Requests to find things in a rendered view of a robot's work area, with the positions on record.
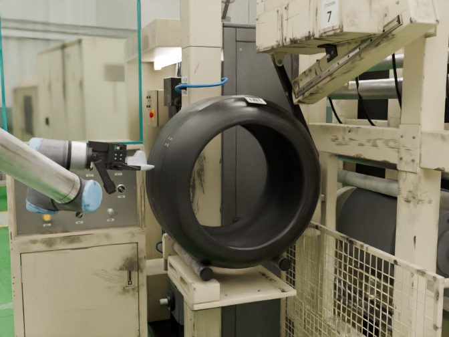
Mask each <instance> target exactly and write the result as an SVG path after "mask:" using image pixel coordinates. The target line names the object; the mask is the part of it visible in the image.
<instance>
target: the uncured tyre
mask: <svg viewBox="0 0 449 337"><path fill-rule="evenodd" d="M245 97H248V98H260V99H263V100H264V101H265V102H266V103H267V104H258V103H251V102H248V101H247V99H246V98H245ZM238 125H239V126H242V127H243V128H245V129H246V130H248V131H249V132H250V133H251V134H252V135H253V136H254V137H255V138H256V139H257V141H258V142H259V144H260V145H261V148H262V149H263V152H264V155H265V159H266V163H267V180H266V184H265V188H264V191H263V194H262V195H261V198H260V199H259V201H258V203H257V204H256V205H255V207H254V208H253V209H252V210H251V211H250V212H249V213H248V214H247V215H245V216H244V217H243V218H242V219H239V220H238V221H236V222H234V223H231V224H229V225H224V226H219V227H210V226H205V225H201V224H200V223H199V222H198V220H197V218H196V216H195V214H194V211H193V208H192V203H191V200H190V180H191V176H192V171H193V168H194V166H195V163H196V161H197V159H198V157H199V155H200V154H201V152H202V150H203V149H204V148H205V146H206V145H207V144H208V143H209V142H210V141H211V140H212V139H213V138H214V137H215V136H217V135H218V134H220V133H221V132H223V131H225V130H227V129H229V128H232V127H233V126H238ZM167 126H169V127H167ZM169 136H173V139H172V141H171V143H170V145H169V146H168V148H166V147H164V145H165V143H166V141H167V140H168V137H169ZM147 165H152V166H154V168H153V169H151V170H149V171H146V192H147V196H148V201H149V204H150V208H151V210H152V212H153V214H154V216H155V218H156V220H157V222H158V223H159V225H160V226H161V228H163V230H164V231H165V232H166V233H167V234H168V235H169V236H170V237H171V238H172V239H173V240H174V241H175V242H176V243H177V244H178V246H179V247H181V248H182V249H183V250H184V251H185V252H187V254H189V255H190V256H192V257H193V258H195V259H197V260H199V261H201V262H203V263H205V264H208V265H212V266H215V267H221V268H228V269H244V268H249V267H255V266H258V265H261V264H264V263H267V262H268V261H271V260H273V259H275V258H276V257H278V256H280V255H281V254H282V253H284V252H285V251H287V250H288V248H290V247H291V246H292V245H293V244H294V243H295V242H296V241H297V240H298V238H300V236H301V235H302V234H303V232H304V231H305V230H306V228H307V226H308V224H309V223H310V221H311V219H312V217H313V214H314V212H315V209H316V206H317V202H318V199H319V193H320V188H321V169H320V164H319V157H318V154H317V150H316V148H315V145H314V143H313V141H312V139H311V137H310V135H309V133H308V131H307V130H306V129H305V127H304V126H303V125H302V123H300V121H299V120H298V119H297V118H296V117H294V115H292V113H290V112H289V111H287V110H286V109H284V108H283V107H282V106H280V105H278V104H276V103H274V102H272V101H270V100H267V99H264V98H261V97H257V96H249V95H234V96H215V97H210V98H205V99H202V100H199V101H197V102H194V103H192V104H190V105H188V106H187V107H185V108H183V109H182V110H181V111H179V112H178V113H177V114H175V115H174V116H173V117H172V118H171V119H170V120H169V121H168V122H167V123H166V126H164V127H163V129H162V130H161V131H160V133H159V134H158V136H157V137H156V140H155V141H154V144H153V146H152V148H151V151H150V154H149V157H148V162H147ZM152 195H153V196H154V203H153V200H152Z"/></svg>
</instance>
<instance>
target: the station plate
mask: <svg viewBox="0 0 449 337"><path fill-rule="evenodd" d="M338 1H339V0H324V1H322V2H321V29H323V28H326V27H331V26H334V25H338Z"/></svg>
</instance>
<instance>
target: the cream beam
mask: <svg viewBox="0 0 449 337"><path fill-rule="evenodd" d="M322 1H324V0H291V1H288V2H286V3H284V4H281V5H279V6H276V7H274V8H272V9H269V10H267V11H264V12H262V13H260V14H258V15H256V53H271V52H275V51H277V52H288V54H298V55H313V54H317V53H324V52H325V48H320V47H317V46H318V45H322V44H326V43H330V44H331V45H336V46H337V45H339V44H340V43H345V42H349V41H355V40H359V39H365V38H368V37H374V36H378V35H380V34H382V31H383V26H384V8H385V7H386V6H387V5H389V4H390V3H391V2H393V1H394V0H339V1H338V25H334V26H331V27H326V28H323V29H321V2H322Z"/></svg>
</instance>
